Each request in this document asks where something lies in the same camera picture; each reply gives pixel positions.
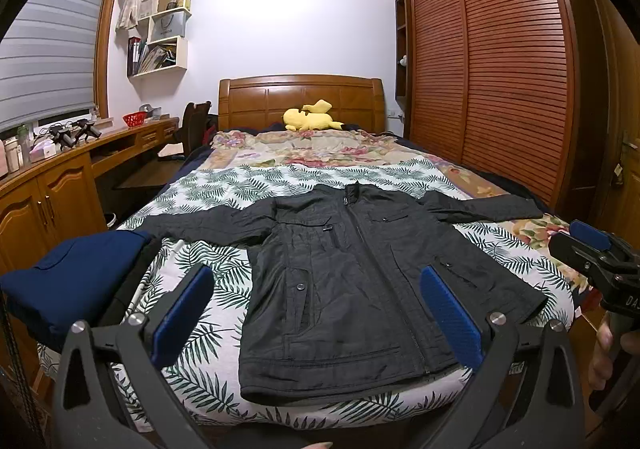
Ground black jacket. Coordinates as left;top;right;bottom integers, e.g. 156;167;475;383
142;183;546;406

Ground dark wooden chair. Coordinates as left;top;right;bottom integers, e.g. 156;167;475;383
157;101;212;160

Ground wooden desk with cabinets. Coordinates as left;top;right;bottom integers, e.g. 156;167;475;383
0;116;180;395

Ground wooden room door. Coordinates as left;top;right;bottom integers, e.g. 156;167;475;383
591;0;640;247

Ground floral quilt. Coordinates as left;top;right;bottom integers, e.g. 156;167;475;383
199;128;591;295

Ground red basket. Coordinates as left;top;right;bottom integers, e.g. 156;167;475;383
122;111;146;128

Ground wooden louvered wardrobe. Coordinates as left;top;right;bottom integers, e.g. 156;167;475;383
396;0;608;219

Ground person's right hand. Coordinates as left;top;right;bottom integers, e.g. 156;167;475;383
588;313;640;391

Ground black handheld devices on desk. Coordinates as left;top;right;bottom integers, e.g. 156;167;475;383
49;118;102;149

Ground folded navy blue garment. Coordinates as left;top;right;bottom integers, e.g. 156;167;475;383
1;230;152;343

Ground wooden bed headboard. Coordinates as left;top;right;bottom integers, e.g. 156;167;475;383
217;74;387;134

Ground yellow plush toy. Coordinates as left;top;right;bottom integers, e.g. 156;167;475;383
282;99;343;131

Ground white wall shelf unit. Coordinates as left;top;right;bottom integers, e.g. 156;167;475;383
127;0;192;78

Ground pink tissue box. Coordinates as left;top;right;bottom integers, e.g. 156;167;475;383
29;138;58;163

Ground fern print white blanket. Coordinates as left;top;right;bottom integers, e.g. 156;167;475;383
125;156;575;431

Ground grey window blind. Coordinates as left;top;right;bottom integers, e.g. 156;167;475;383
0;0;103;130

